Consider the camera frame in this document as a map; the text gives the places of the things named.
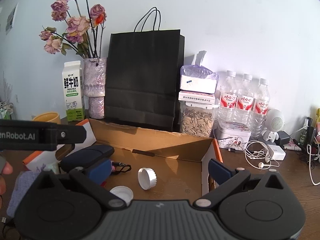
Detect white plastic bottle cap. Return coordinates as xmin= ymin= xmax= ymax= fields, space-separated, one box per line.
xmin=138 ymin=167 xmax=157 ymax=190

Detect person's left hand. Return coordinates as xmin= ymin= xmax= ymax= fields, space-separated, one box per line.
xmin=0 ymin=162 xmax=13 ymax=209

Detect yellow ceramic mug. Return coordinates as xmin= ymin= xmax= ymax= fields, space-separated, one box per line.
xmin=33 ymin=112 xmax=61 ymax=124

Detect blue denim pouch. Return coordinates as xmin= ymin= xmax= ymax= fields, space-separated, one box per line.
xmin=7 ymin=171 xmax=40 ymax=218

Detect dark navy pouch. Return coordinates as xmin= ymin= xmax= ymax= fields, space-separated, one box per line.
xmin=59 ymin=145 xmax=114 ymax=173

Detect white charger block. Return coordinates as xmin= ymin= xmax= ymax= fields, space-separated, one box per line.
xmin=267 ymin=145 xmax=286 ymax=161

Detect white floral tin box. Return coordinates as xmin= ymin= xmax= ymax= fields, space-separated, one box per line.
xmin=214 ymin=120 xmax=251 ymax=151

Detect white milk carton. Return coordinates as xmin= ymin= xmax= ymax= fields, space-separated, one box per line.
xmin=62 ymin=61 xmax=85 ymax=121

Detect black power adapter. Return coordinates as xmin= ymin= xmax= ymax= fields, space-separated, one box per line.
xmin=275 ymin=131 xmax=290 ymax=147

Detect right water bottle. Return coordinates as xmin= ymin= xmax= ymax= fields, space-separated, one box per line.
xmin=249 ymin=78 xmax=270 ymax=138

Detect water bottle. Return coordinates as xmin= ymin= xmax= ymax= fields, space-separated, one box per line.
xmin=217 ymin=70 xmax=238 ymax=121
xmin=234 ymin=74 xmax=254 ymax=125
xmin=249 ymin=78 xmax=270 ymax=138

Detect white robot figurine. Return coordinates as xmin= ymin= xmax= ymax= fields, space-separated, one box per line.
xmin=262 ymin=109 xmax=285 ymax=142

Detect red pumpkin cardboard box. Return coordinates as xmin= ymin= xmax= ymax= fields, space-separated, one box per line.
xmin=22 ymin=118 xmax=224 ymax=201

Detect black phone stand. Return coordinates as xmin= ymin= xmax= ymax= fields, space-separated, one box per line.
xmin=293 ymin=117 xmax=316 ymax=153

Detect middle water bottle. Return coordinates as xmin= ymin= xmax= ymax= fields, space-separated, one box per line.
xmin=234 ymin=74 xmax=254 ymax=125

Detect left water bottle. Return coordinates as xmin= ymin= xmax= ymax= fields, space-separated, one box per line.
xmin=217 ymin=70 xmax=238 ymax=121

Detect purple textured vase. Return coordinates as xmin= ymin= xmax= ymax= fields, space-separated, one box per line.
xmin=83 ymin=57 xmax=106 ymax=120

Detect yellow snack bag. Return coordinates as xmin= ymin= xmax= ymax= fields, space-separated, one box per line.
xmin=315 ymin=108 xmax=320 ymax=142

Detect clear seed container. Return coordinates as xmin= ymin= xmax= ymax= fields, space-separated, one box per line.
xmin=180 ymin=101 xmax=215 ymax=137

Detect dried pink rose bouquet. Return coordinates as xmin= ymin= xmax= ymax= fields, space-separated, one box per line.
xmin=39 ymin=0 xmax=107 ymax=59

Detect white flat box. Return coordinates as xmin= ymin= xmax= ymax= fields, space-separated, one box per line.
xmin=178 ymin=90 xmax=215 ymax=105

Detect black paper shopping bag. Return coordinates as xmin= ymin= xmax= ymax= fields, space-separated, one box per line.
xmin=103 ymin=6 xmax=186 ymax=132

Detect white wired earphones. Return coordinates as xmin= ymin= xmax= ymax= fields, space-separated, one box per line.
xmin=242 ymin=140 xmax=280 ymax=170

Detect white charging cable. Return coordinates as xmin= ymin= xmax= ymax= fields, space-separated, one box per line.
xmin=287 ymin=119 xmax=320 ymax=186

